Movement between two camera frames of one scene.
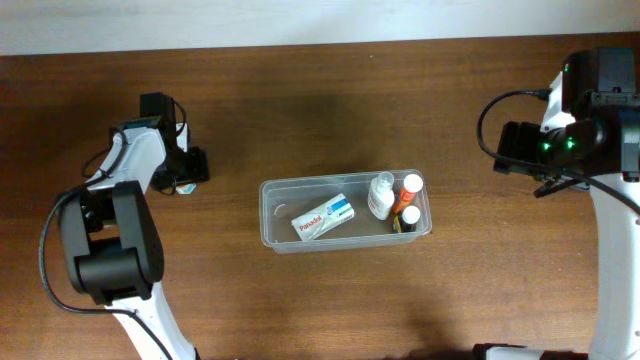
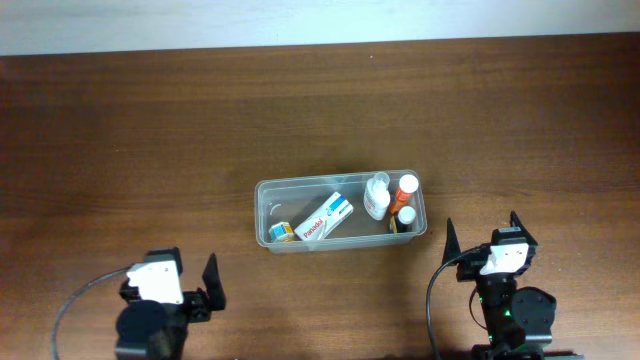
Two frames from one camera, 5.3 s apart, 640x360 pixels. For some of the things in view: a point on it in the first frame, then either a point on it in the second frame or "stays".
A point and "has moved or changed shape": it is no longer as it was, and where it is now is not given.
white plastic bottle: [381, 195] has moved or changed shape
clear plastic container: [283, 200] stays
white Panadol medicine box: [324, 218] has moved or changed shape
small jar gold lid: [186, 189] -> [282, 232]
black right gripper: [513, 147] -> [467, 270]
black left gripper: [198, 166] -> [195, 301]
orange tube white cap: [412, 184] stays
